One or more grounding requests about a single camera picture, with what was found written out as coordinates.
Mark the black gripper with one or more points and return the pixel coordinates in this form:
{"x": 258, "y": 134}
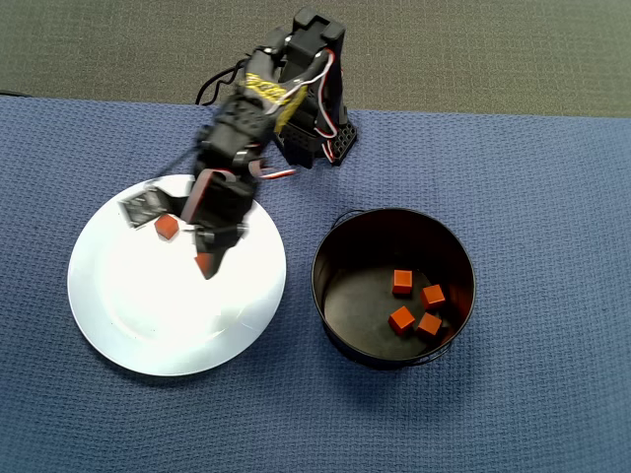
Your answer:
{"x": 220, "y": 223}

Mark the blue woven table cloth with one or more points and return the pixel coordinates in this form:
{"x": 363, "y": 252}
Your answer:
{"x": 542, "y": 246}

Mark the black wrist camera board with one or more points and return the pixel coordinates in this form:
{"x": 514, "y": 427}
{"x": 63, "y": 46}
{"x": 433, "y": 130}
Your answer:
{"x": 143, "y": 209}

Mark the white round plate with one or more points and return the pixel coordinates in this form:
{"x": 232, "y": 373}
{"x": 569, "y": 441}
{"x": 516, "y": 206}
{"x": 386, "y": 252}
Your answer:
{"x": 162, "y": 315}

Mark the red cube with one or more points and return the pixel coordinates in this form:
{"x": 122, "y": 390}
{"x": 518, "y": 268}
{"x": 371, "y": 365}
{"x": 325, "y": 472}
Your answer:
{"x": 201, "y": 262}
{"x": 429, "y": 325}
{"x": 166, "y": 226}
{"x": 433, "y": 296}
{"x": 401, "y": 319}
{"x": 402, "y": 282}

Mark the black metal bucket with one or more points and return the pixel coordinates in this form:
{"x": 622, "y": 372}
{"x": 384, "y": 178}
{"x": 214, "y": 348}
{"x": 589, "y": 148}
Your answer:
{"x": 355, "y": 305}

